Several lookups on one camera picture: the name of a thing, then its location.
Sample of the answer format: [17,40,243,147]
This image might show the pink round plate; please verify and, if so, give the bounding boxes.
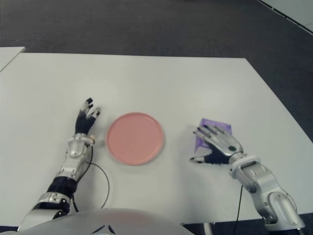
[106,112,166,166]

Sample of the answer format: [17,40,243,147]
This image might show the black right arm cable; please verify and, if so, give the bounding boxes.
[234,186,244,235]

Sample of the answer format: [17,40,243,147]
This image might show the white side table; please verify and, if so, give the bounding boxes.
[0,46,26,72]

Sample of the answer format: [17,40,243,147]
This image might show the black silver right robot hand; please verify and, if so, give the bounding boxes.
[189,124,244,165]

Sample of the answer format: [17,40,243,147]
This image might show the silver robot torso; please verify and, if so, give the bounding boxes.
[17,208,191,235]

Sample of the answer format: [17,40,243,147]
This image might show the purple tissue paper pack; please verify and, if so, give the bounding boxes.
[195,118,232,152]

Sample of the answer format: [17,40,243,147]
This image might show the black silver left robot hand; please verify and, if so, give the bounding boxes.
[74,98,102,135]

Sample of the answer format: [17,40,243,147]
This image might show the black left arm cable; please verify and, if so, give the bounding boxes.
[70,144,110,212]

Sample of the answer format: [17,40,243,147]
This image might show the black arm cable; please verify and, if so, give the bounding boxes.
[234,186,244,235]
[70,144,110,212]

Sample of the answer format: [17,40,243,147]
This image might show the white table leg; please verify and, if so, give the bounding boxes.
[204,222,216,235]

